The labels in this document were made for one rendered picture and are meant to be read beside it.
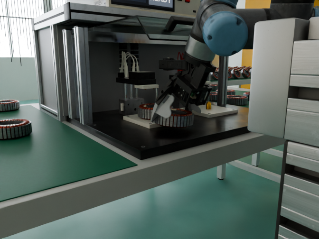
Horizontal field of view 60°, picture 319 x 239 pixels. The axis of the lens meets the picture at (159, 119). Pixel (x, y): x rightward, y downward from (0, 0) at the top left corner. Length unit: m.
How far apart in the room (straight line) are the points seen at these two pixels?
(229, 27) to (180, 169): 0.31
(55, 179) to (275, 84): 0.42
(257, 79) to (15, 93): 7.07
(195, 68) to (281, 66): 0.47
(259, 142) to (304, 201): 0.61
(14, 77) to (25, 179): 6.67
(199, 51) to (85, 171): 0.36
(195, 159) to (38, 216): 0.35
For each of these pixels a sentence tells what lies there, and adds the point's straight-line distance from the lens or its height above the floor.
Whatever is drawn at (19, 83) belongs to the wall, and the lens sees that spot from 7.23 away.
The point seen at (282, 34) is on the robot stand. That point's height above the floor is 0.98.
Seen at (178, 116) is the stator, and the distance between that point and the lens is 0.72.
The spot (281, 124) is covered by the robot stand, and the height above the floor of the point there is 0.91.
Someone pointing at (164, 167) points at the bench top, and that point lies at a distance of 0.60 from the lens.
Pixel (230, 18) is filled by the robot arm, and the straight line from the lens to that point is 0.52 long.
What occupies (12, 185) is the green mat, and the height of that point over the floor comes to 0.75.
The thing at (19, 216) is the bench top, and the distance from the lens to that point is 0.50.
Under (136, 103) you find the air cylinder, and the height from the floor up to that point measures 0.81.
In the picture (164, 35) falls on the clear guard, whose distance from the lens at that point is 0.69.
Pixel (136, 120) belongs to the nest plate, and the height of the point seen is 0.78.
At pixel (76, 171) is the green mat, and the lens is 0.57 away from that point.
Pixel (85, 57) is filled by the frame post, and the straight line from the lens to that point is 0.85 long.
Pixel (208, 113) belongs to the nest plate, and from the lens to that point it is 0.95.
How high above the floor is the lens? 0.96
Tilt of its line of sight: 12 degrees down
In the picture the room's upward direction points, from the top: straight up
